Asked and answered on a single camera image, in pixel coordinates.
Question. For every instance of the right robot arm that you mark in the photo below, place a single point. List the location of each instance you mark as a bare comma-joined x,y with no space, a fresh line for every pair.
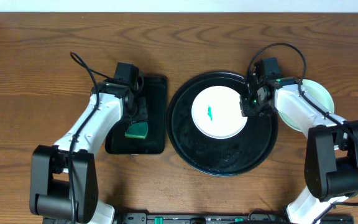
331,162

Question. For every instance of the mint plate bottom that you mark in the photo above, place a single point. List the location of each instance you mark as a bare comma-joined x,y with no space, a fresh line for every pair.
318,92

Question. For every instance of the black round tray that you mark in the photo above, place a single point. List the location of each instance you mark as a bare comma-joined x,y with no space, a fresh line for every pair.
222,157

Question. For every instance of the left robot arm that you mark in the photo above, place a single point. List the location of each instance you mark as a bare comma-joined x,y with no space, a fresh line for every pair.
63,181

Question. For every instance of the black rectangular water tray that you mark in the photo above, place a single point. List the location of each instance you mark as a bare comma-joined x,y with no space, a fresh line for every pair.
155,89

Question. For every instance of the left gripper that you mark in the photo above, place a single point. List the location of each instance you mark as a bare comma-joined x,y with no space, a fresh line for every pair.
140,112

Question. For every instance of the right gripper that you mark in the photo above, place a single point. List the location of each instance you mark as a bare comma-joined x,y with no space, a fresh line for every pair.
246,109

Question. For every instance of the green scrubbing sponge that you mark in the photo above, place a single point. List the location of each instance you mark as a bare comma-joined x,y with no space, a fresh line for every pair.
137,130

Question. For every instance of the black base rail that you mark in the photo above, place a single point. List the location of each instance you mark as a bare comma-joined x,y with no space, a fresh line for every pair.
143,218

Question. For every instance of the white plate top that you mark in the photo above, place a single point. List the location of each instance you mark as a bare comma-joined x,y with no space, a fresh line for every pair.
216,112

